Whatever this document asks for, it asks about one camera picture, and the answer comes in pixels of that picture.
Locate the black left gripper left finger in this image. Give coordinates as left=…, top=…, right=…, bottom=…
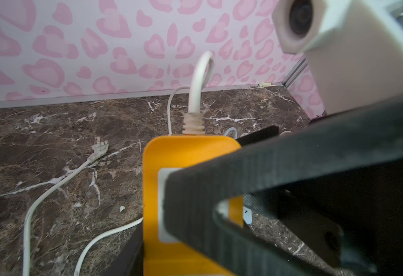
left=102, top=224, right=144, bottom=276

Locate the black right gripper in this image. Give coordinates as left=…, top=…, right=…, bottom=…
left=164, top=95, right=403, bottom=276

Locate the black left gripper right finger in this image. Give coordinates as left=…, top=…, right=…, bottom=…
left=237, top=125, right=279, bottom=145

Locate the yellow power strip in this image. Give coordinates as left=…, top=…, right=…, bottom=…
left=143, top=135, right=241, bottom=276

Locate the white cord of yellow strip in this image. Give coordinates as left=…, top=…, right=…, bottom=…
left=21, top=50, right=215, bottom=276

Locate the aluminium corner frame post right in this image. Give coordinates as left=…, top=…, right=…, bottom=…
left=282, top=56, right=308, bottom=89

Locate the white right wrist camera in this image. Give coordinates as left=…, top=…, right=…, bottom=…
left=272, top=1, right=403, bottom=114

